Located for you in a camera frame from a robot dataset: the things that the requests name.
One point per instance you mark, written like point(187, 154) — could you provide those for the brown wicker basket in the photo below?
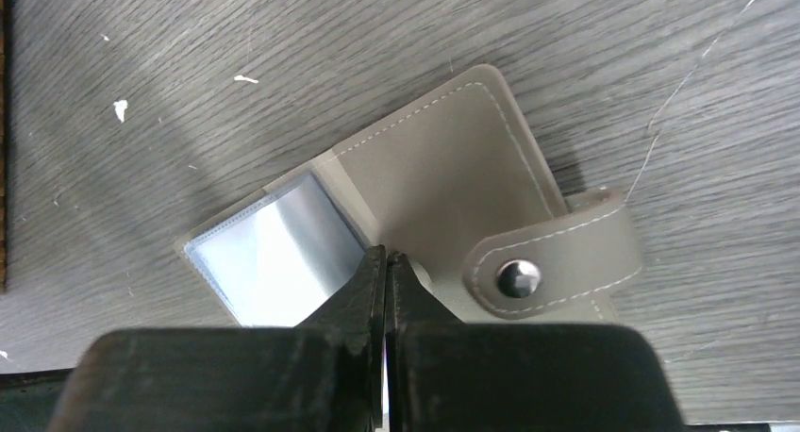
point(4, 232)

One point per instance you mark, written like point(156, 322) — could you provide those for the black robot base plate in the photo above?
point(28, 399)

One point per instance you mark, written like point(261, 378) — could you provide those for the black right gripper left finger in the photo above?
point(321, 375)

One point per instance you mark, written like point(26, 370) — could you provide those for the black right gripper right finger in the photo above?
point(448, 375)

